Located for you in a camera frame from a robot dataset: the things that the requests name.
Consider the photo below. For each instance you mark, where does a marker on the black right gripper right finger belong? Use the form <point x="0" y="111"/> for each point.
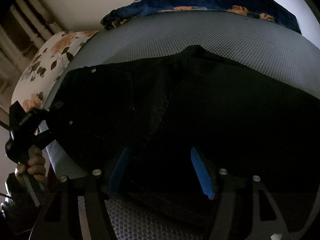
<point x="235" y="198"/>

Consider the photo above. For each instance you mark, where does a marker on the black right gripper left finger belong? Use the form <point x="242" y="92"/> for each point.
<point x="92" y="183"/>

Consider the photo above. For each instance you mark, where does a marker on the black pants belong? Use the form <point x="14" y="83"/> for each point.
<point x="159" y="108"/>

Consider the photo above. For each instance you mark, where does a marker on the person's left hand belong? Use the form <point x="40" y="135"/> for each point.
<point x="35" y="167"/>

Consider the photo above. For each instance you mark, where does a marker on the grey textured mat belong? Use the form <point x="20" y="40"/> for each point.
<point x="273" y="50"/>

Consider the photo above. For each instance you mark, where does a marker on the dark blue floral blanket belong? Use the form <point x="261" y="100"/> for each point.
<point x="266" y="10"/>

